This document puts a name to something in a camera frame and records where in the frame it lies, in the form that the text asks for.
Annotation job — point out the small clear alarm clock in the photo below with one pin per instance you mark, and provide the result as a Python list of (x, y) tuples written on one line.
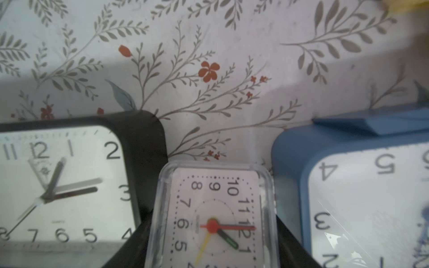
[(213, 215)]

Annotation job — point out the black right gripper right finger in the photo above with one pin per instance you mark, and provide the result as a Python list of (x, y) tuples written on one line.
[(291, 253)]

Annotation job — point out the black square alarm clock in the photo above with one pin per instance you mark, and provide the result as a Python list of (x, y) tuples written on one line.
[(74, 190)]

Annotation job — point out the blue square alarm clock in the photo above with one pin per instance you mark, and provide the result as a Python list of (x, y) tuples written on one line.
[(353, 189)]

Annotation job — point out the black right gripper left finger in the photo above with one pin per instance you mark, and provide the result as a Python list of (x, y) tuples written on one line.
[(133, 252)]

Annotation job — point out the yellow cloth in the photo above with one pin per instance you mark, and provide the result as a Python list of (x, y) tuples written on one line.
[(398, 6)]

